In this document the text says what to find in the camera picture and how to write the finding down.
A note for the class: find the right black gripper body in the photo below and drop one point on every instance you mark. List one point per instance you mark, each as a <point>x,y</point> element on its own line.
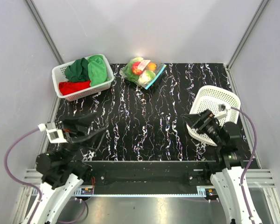
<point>209,127</point>

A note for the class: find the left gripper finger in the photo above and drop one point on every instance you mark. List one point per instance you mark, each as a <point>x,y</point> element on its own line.
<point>82,120</point>
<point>91,137</point>

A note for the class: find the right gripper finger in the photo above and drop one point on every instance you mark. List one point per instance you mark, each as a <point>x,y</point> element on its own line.
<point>193,133</point>
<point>192,120</point>

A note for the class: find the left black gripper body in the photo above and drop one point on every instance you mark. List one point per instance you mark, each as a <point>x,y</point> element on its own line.
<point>70,128</point>

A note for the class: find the clear zip top bag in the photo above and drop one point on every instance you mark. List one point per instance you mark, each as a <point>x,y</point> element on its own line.
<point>142,72</point>

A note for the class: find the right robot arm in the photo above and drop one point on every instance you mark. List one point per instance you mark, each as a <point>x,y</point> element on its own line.
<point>228,175</point>

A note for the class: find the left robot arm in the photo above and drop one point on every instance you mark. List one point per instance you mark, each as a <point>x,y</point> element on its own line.
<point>61,173</point>

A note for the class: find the fake white cauliflower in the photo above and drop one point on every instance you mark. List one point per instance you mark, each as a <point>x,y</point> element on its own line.
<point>146,77</point>

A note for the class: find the fake orange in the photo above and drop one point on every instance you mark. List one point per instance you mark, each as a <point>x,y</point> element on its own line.
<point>151,66</point>

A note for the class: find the fake red apple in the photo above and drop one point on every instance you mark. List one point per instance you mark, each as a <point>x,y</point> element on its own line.
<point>135,70</point>

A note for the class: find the white oval basket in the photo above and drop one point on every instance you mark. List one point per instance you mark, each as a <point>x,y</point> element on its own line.
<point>210,97</point>

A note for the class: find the red cloth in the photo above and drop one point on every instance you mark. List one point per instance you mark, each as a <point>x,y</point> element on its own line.
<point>67,88</point>

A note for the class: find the black marble pattern mat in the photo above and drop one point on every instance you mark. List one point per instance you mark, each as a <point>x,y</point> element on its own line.
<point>146,125</point>

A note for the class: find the dark green cloth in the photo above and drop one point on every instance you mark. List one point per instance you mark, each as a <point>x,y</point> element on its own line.
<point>78,71</point>

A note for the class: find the light green cloth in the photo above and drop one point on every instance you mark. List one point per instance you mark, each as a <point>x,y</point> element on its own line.
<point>96,70</point>

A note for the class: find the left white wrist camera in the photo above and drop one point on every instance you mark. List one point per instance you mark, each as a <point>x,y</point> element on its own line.
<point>54,135</point>

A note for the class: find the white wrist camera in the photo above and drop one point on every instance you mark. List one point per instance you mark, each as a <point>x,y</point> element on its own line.
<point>223,111</point>
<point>54,135</point>

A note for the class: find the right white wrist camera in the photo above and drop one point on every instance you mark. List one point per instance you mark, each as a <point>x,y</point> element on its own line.
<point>223,111</point>

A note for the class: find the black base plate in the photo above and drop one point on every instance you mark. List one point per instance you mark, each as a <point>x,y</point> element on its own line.
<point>150,177</point>

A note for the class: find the left aluminium frame post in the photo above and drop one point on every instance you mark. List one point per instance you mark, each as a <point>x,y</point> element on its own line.
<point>42,27</point>

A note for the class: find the aluminium frame post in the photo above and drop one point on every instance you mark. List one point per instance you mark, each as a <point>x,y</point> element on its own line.
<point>262,6</point>
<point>42,27</point>

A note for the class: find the right aluminium frame post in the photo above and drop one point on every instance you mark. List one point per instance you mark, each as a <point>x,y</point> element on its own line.
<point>262,6</point>

